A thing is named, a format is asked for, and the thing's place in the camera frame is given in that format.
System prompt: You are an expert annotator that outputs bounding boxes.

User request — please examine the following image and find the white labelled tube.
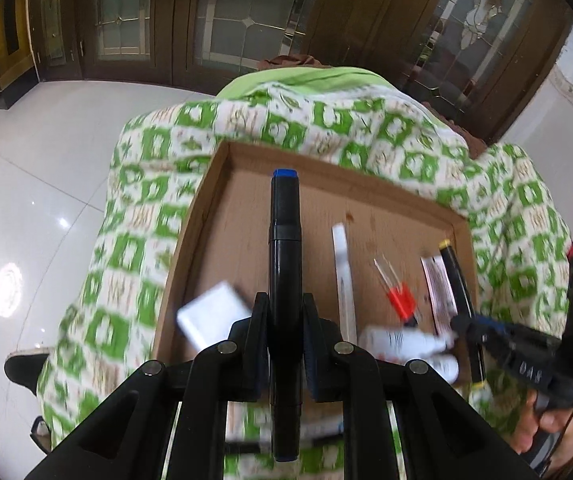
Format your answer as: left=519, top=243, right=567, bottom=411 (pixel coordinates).
left=420, top=254, right=459, bottom=337

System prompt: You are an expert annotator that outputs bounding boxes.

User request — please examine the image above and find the black shoe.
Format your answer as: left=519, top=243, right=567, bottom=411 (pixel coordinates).
left=4, top=351, right=51, bottom=397

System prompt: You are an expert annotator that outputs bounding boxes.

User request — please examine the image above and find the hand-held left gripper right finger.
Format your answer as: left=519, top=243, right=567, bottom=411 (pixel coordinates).
left=302, top=292, right=542, bottom=480

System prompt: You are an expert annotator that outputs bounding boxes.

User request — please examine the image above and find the white charger plug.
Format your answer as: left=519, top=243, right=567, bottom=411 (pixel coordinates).
left=176, top=280, right=253, bottom=352

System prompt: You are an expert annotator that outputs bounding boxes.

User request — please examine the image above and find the white pill bottle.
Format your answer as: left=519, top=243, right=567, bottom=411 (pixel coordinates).
left=423, top=355, right=461, bottom=383

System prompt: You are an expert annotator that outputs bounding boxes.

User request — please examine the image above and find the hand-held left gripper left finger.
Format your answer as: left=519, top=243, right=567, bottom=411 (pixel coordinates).
left=26, top=292, right=271, bottom=480

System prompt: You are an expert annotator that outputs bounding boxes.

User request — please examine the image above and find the white glue bottle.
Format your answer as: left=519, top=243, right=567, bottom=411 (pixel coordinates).
left=359, top=325, right=457, bottom=362

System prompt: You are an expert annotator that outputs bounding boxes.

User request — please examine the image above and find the person's right hand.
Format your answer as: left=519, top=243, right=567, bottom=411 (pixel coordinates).
left=509, top=390, right=573, bottom=478

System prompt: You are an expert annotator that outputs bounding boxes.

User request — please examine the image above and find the black marker with blue end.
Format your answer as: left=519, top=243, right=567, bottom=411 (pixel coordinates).
left=268, top=169, right=303, bottom=462

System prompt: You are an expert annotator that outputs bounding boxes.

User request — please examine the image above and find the brown cardboard tray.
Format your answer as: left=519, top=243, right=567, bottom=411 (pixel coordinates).
left=152, top=141, right=479, bottom=401

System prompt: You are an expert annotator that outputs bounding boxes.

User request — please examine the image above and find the golden framed doorway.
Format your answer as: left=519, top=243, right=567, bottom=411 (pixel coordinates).
left=0, top=0, right=40, bottom=108

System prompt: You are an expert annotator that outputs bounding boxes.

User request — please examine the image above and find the red and clear plastic tube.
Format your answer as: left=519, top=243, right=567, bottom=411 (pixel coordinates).
left=372, top=254, right=419, bottom=323

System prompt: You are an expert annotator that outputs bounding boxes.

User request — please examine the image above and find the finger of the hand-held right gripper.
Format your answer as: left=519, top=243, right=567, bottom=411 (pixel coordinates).
left=449, top=312, right=564, bottom=376

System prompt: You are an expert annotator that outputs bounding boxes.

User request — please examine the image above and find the white paint marker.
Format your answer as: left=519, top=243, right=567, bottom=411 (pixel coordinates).
left=331, top=222, right=358, bottom=343

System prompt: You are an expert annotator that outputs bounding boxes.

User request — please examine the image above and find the green leaf printed blanket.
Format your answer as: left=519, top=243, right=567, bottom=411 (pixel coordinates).
left=36, top=67, right=573, bottom=480

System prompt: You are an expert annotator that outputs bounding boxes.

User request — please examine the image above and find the wooden glass door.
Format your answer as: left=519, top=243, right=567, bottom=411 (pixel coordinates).
left=31, top=0, right=573, bottom=143

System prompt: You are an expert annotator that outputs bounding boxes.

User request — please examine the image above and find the black pen with yellow band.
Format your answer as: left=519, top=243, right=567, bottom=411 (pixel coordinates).
left=437, top=240, right=487, bottom=388

